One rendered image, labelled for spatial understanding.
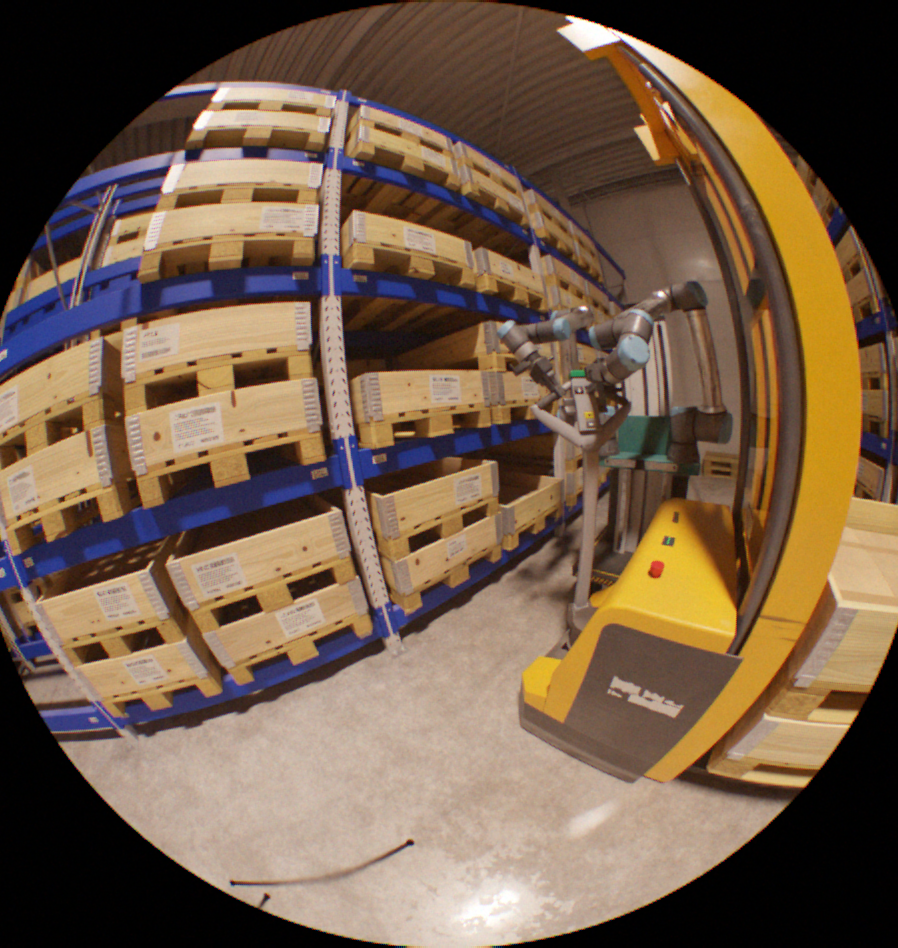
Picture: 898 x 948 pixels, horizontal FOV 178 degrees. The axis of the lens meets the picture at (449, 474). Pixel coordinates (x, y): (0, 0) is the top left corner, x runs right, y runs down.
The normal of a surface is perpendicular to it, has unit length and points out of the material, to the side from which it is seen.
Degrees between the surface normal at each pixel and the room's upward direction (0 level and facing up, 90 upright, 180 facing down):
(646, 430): 90
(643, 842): 0
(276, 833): 0
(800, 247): 90
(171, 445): 90
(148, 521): 90
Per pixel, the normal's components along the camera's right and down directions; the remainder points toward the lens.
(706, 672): -0.75, 0.23
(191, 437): 0.65, 0.11
